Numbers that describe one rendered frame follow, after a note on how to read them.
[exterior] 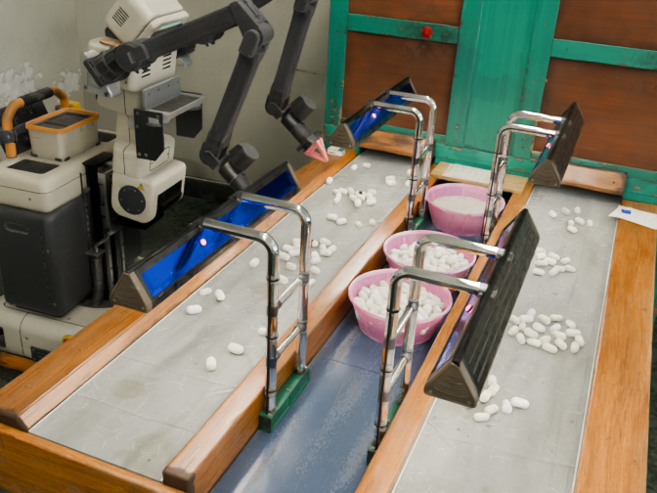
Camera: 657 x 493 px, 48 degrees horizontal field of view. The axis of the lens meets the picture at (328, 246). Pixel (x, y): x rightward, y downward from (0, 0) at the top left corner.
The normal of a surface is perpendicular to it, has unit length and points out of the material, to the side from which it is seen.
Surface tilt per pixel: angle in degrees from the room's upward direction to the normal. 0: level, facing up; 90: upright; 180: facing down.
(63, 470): 90
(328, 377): 0
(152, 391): 0
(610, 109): 90
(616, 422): 0
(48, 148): 92
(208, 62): 90
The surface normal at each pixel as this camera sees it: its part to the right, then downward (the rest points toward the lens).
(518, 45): -0.39, 0.40
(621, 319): 0.05, -0.89
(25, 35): 0.95, 0.19
